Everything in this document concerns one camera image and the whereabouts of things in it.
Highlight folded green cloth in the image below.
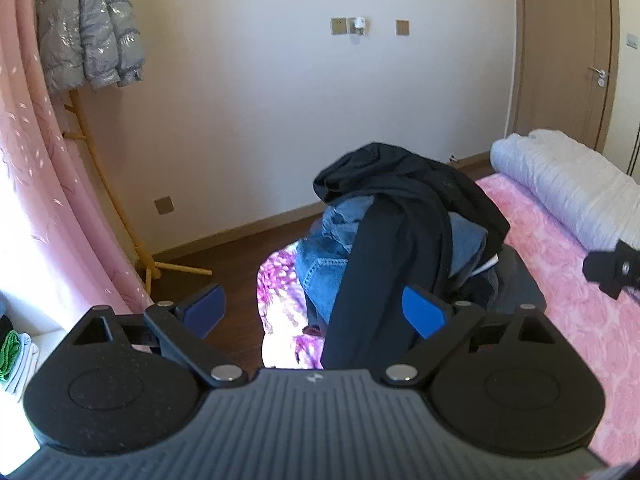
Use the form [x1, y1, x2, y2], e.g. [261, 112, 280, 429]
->
[0, 330, 24, 382]

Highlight wooden coat rack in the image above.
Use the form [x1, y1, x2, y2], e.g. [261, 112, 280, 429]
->
[62, 87, 214, 292]

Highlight silver puffer jacket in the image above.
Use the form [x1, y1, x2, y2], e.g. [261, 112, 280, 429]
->
[35, 0, 86, 95]
[77, 0, 147, 92]

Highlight blue jeans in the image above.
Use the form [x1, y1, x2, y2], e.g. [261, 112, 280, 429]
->
[447, 212, 489, 279]
[295, 194, 382, 326]

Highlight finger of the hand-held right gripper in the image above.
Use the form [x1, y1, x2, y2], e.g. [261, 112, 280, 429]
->
[582, 239, 640, 301]

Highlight purple floral cloth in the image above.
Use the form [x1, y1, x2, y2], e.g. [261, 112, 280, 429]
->
[256, 245, 328, 367]

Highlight pink rose-pattern bedsheet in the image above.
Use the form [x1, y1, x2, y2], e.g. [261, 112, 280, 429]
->
[472, 172, 640, 467]

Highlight pink curtain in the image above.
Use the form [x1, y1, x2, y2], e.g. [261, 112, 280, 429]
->
[0, 0, 157, 313]

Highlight white striped rolled quilt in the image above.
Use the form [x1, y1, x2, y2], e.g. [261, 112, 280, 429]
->
[490, 129, 640, 252]

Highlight black pants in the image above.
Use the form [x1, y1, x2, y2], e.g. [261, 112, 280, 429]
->
[312, 142, 511, 368]

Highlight folded white cloth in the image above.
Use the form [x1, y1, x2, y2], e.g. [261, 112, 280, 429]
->
[4, 342, 42, 405]

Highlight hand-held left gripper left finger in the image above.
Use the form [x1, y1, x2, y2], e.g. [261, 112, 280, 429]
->
[66, 283, 247, 389]

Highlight wooden door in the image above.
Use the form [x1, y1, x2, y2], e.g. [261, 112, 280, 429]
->
[514, 0, 622, 153]

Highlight dark navy cloth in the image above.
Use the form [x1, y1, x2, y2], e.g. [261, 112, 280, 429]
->
[450, 247, 547, 318]

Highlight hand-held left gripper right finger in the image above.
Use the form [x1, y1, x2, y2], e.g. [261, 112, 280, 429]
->
[384, 284, 567, 387]

